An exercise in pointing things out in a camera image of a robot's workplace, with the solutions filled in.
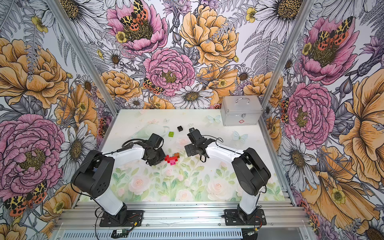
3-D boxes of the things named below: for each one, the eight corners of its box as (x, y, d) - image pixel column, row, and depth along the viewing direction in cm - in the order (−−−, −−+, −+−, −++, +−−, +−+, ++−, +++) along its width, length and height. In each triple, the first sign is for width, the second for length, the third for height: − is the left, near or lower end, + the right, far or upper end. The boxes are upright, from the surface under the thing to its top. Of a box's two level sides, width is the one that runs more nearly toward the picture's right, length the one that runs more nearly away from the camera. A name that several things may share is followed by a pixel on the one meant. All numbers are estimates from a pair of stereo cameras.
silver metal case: (222, 127, 115) (226, 109, 101) (220, 109, 128) (223, 91, 114) (257, 127, 115) (265, 109, 101) (251, 109, 128) (257, 91, 114)
